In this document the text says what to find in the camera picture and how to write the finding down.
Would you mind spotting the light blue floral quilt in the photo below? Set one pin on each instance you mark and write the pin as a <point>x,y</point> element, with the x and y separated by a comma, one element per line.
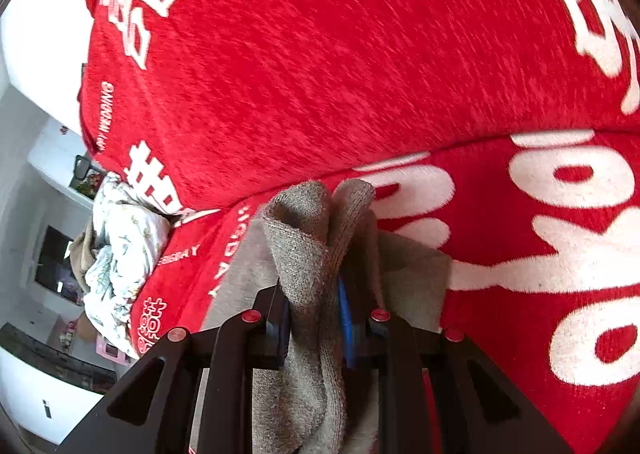
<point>128,238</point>

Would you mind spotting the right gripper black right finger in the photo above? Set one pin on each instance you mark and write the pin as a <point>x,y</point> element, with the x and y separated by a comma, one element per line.
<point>437,392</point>

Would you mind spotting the dark tv cabinet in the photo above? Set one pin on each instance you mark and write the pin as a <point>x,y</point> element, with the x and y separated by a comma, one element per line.
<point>55,363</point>

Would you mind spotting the grey-brown knit garment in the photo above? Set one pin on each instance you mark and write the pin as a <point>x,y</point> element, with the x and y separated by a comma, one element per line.
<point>299,240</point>

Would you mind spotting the pink plastic stool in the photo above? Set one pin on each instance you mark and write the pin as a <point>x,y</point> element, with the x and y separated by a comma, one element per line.
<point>108,351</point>

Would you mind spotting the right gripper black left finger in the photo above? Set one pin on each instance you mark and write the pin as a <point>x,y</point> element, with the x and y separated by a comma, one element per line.
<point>192,392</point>

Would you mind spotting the red wedding blanket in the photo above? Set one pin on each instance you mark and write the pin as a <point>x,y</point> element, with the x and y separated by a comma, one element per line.
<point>504,133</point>

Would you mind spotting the brown fleece blanket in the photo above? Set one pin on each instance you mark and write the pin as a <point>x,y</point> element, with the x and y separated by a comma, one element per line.
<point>82,255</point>

